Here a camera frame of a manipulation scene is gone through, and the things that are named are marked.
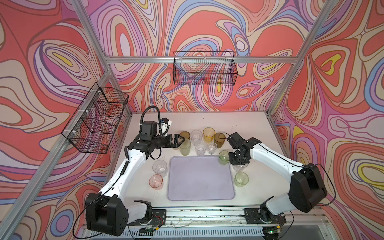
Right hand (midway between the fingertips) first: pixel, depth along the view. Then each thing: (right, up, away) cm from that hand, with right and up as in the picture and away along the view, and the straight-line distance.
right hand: (236, 165), depth 85 cm
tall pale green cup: (-30, +9, +8) cm, 32 cm away
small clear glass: (-13, +9, +13) cm, 20 cm away
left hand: (-32, +16, -7) cm, 37 cm away
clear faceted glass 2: (+2, -2, +2) cm, 3 cm away
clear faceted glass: (-20, +8, +11) cm, 25 cm away
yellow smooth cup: (-14, +17, +14) cm, 27 cm away
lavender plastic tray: (-21, -9, +4) cm, 23 cm away
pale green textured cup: (+3, -8, 0) cm, 9 cm away
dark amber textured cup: (-30, +17, +15) cm, 37 cm away
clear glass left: (-44, -1, +2) cm, 44 cm away
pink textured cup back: (-36, +8, +11) cm, 38 cm away
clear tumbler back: (-23, +15, +17) cm, 32 cm away
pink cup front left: (-46, -9, -1) cm, 47 cm away
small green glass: (-6, +3, +8) cm, 10 cm away
